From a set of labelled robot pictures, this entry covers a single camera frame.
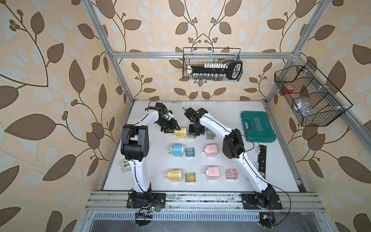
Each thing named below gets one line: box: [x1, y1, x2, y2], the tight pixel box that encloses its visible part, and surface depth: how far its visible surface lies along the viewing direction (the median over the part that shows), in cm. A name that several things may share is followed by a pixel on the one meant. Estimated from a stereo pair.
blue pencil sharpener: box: [168, 144, 184, 158], surface depth 88 cm
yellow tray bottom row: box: [185, 172, 197, 184], surface depth 84 cm
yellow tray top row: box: [187, 132, 197, 140], surface depth 101 cm
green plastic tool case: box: [240, 111, 277, 144], surface depth 100 cm
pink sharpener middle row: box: [200, 144, 218, 158], surface depth 88 cm
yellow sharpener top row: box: [172, 127, 187, 139], surface depth 96 cm
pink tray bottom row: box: [225, 168, 238, 180], surface depth 84 cm
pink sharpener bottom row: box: [200, 166, 220, 180], surface depth 79 cm
